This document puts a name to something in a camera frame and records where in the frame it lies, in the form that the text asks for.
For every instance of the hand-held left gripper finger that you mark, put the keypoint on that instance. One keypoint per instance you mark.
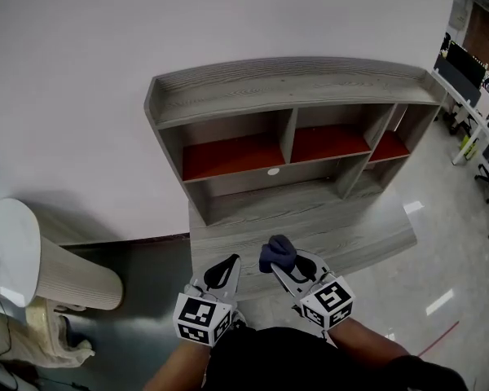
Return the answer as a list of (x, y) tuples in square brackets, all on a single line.
[(234, 287), (199, 279)]

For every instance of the person's right forearm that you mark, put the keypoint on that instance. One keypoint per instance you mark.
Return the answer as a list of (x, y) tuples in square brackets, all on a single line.
[(362, 342)]

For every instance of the black computer monitor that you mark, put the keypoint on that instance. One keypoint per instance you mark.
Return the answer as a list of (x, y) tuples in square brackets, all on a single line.
[(466, 63)]

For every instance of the red floor tape line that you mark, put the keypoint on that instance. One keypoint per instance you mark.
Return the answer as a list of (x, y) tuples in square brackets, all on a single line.
[(438, 339)]

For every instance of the cream wrapped furniture piece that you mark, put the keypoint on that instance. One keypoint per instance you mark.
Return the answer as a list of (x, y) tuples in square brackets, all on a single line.
[(45, 340)]

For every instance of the dark blue wiping cloth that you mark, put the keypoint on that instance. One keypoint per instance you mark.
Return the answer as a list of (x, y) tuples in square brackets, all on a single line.
[(277, 255)]

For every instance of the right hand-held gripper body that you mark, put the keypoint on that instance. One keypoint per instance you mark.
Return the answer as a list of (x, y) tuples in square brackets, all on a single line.
[(328, 300)]

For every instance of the person's left forearm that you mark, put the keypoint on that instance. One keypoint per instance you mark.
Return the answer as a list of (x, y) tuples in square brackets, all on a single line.
[(179, 369)]

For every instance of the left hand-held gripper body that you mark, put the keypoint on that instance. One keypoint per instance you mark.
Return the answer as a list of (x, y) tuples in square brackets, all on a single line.
[(197, 320)]

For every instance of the gray wooden shelf unit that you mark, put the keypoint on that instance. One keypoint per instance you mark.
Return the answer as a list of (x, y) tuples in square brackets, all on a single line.
[(289, 86)]

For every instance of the person's white left shoe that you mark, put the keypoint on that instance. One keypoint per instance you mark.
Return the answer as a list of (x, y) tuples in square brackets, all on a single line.
[(239, 319)]

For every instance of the yellow-green storage bin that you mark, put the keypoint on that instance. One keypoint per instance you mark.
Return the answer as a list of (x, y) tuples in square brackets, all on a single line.
[(468, 147)]

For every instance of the grey wall electrical box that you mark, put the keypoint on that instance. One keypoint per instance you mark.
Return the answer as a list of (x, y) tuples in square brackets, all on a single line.
[(458, 16)]

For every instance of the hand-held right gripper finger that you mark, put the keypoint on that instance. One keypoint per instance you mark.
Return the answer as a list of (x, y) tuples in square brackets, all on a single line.
[(287, 283), (321, 268)]

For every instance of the white round table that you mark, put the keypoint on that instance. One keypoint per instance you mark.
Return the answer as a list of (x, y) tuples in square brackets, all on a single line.
[(12, 251)]

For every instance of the person's black clothing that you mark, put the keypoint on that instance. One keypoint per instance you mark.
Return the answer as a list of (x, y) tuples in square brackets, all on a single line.
[(277, 361)]

